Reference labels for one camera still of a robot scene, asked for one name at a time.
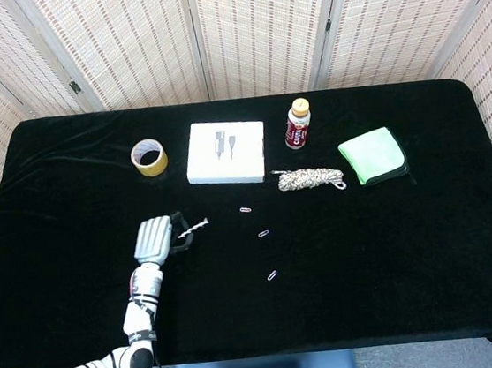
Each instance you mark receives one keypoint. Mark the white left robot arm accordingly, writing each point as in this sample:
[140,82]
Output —
[146,284]

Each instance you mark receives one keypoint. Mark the folded green microfiber cloth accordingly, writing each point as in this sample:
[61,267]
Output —
[371,154]

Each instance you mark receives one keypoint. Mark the silver paper clip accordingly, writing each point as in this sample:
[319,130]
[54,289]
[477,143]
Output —
[245,209]
[272,275]
[263,233]

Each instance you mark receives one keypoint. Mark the metal screen hinge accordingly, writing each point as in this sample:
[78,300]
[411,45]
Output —
[74,86]
[328,24]

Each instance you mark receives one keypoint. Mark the white thin stick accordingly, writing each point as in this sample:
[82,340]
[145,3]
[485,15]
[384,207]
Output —
[193,227]

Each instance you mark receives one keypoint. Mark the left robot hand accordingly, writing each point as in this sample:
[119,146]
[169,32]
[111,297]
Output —
[152,239]

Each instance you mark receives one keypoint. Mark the red Costa coffee bottle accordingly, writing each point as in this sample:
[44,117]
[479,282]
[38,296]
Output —
[298,131]

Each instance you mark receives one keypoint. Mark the black velvet tablecloth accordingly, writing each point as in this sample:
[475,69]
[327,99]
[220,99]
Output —
[371,267]

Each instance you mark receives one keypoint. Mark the yellow tape roll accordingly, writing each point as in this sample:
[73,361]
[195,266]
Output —
[161,163]

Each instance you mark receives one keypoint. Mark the white flat cardboard box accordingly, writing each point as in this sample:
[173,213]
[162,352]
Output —
[224,151]

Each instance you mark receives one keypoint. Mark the woven bamboo folding screen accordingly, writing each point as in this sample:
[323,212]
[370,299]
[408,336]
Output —
[255,27]

